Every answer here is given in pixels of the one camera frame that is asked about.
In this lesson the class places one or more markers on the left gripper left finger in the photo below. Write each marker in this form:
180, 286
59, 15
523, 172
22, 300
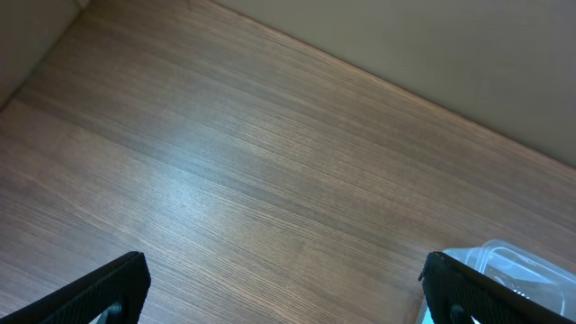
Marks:
113, 293

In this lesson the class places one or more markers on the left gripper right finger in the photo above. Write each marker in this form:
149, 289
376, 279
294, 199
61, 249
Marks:
455, 293

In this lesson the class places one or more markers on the left clear plastic container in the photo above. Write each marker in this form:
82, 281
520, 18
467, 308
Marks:
525, 274

